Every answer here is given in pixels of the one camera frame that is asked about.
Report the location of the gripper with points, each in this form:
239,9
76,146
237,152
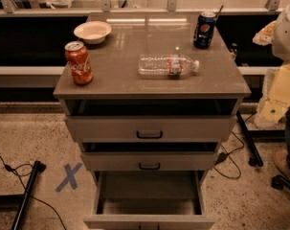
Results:
286,37

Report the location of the clear plastic water bottle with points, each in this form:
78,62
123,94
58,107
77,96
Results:
168,65

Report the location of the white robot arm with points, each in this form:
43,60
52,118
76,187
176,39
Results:
277,34

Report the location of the grey drawer cabinet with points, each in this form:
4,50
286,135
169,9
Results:
115,67

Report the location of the top grey drawer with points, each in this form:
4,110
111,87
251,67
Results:
134,121

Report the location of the grey drawer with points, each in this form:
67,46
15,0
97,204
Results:
134,121
150,156
148,200

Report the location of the middle grey drawer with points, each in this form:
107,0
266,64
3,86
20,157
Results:
150,156

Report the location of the bottom grey drawer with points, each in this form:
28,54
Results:
148,200

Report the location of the person's shoe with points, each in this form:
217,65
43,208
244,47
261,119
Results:
281,161

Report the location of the black pole right floor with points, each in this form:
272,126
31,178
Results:
255,159

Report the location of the black pole floor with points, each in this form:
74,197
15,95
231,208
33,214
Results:
255,159
38,167

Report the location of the black chair base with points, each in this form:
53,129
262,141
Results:
279,182

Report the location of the blue Pepsi can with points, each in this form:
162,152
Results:
204,30

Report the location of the white bowl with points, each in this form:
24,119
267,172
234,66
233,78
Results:
93,32

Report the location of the red Coca-Cola can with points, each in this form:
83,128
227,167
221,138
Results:
79,62

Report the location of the blue tape X mark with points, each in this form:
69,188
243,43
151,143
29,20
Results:
70,177

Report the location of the black pole left floor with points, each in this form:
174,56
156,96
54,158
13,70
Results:
38,167

